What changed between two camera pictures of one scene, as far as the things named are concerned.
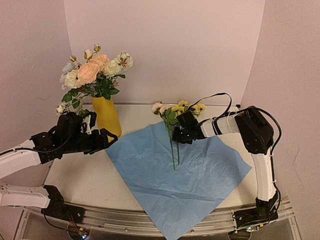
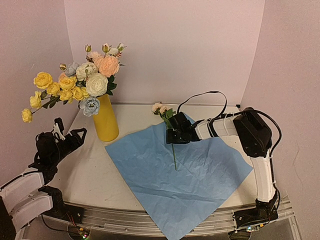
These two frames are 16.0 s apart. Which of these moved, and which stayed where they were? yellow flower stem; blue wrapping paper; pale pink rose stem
Moved: yellow flower stem
Stayed: pale pink rose stem; blue wrapping paper
